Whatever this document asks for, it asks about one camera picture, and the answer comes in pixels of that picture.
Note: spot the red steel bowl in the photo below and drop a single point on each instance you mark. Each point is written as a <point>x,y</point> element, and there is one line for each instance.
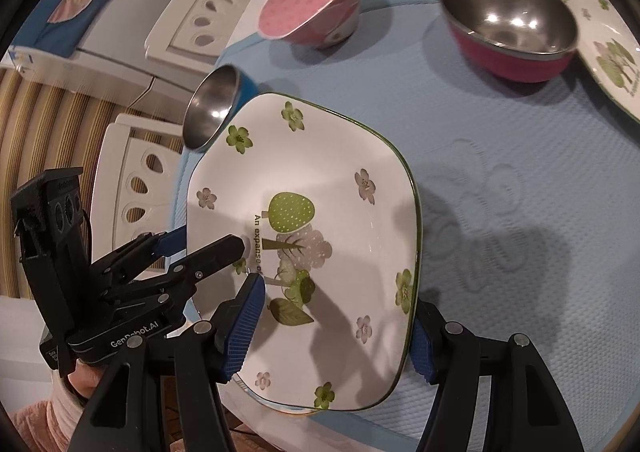
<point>505,12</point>

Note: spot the person's left forearm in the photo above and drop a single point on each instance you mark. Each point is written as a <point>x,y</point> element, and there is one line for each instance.
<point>35,424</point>

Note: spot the light blue placemat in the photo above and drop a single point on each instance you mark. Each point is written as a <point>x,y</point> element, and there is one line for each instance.
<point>500,182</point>

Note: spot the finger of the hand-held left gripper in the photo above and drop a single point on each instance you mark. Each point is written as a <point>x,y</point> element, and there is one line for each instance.
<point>170,239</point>
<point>215,254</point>

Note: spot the white cushioned chair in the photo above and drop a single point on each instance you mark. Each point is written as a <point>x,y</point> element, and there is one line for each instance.
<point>120,37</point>

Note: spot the pink patterned bowl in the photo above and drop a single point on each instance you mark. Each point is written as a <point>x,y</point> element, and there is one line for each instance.
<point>305,2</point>

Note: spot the striped rug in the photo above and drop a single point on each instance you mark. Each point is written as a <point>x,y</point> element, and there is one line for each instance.
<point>50,132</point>

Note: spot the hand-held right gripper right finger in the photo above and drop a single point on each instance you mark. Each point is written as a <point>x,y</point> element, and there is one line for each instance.
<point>422,347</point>

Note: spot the white cutout chair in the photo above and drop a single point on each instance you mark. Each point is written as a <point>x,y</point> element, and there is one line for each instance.
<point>120,167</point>
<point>195,12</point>

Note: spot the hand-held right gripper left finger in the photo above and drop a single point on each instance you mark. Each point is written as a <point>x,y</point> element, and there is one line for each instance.
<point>246,327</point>

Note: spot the small steel bowl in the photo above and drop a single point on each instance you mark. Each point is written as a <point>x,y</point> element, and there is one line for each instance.
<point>212,97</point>

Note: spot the large white floral plate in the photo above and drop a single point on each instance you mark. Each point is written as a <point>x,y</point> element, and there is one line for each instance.
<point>325,172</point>

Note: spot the person's left hand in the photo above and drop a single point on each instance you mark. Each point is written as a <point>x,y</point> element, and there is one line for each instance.
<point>85,379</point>

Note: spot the small white floral plate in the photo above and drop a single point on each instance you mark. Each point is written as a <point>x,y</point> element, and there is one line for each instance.
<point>615,52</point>

